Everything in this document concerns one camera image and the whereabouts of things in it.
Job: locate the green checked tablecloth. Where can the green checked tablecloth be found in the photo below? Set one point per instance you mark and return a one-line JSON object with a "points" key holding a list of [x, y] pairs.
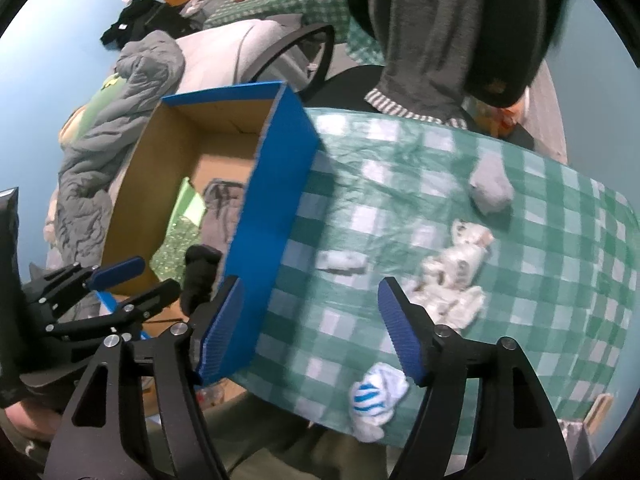
{"points": [[290, 5], [550, 260]]}

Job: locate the white patterned sock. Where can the white patterned sock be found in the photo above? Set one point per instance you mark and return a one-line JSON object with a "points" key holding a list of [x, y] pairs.
{"points": [[472, 237], [447, 290]]}

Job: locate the black sock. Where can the black sock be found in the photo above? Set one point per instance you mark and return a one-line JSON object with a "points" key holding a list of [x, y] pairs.
{"points": [[200, 275]]}

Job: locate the orange plastic bag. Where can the orange plastic bag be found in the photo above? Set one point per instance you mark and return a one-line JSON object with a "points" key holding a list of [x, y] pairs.
{"points": [[505, 120]]}

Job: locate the white blue striped sock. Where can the white blue striped sock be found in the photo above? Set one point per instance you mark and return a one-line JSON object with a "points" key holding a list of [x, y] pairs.
{"points": [[375, 400]]}

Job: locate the grey blanket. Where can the grey blanket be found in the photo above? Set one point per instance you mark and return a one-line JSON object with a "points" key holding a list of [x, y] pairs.
{"points": [[100, 160]]}

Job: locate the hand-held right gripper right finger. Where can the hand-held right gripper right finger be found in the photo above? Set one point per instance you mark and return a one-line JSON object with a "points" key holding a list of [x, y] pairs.
{"points": [[400, 330]]}

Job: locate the blue cardboard box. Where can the blue cardboard box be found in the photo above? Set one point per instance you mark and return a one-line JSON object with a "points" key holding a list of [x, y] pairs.
{"points": [[280, 185]]}

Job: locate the black office chair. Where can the black office chair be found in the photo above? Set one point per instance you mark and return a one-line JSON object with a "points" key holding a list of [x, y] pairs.
{"points": [[510, 35]]}

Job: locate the grey clothes pile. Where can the grey clothes pile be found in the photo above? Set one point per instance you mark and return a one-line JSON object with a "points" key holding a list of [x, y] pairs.
{"points": [[200, 2]]}

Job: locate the light grey bed sheet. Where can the light grey bed sheet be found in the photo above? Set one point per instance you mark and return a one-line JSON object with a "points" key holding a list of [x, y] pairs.
{"points": [[225, 55]]}

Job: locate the light green cloth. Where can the light green cloth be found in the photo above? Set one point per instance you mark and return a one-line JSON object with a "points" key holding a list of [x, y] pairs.
{"points": [[190, 202]]}

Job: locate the black bag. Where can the black bag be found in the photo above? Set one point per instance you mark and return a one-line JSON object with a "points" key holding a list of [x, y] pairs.
{"points": [[140, 22]]}

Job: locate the green sequin cloth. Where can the green sequin cloth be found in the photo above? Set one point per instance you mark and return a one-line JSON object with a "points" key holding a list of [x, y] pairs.
{"points": [[177, 252]]}

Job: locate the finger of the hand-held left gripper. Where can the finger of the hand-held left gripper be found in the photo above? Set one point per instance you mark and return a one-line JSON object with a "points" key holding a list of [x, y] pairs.
{"points": [[117, 271], [150, 296]]}

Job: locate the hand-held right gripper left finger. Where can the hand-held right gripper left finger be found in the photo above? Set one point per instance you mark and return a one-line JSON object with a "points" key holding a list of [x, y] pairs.
{"points": [[222, 330]]}

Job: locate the person's left forearm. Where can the person's left forearm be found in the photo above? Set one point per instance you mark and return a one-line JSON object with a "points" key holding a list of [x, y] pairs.
{"points": [[27, 420]]}

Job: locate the grey sock ball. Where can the grey sock ball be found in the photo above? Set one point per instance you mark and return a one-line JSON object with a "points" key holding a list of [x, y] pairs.
{"points": [[492, 187]]}

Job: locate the grey-brown sock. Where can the grey-brown sock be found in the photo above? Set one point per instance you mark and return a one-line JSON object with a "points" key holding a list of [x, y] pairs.
{"points": [[220, 220]]}

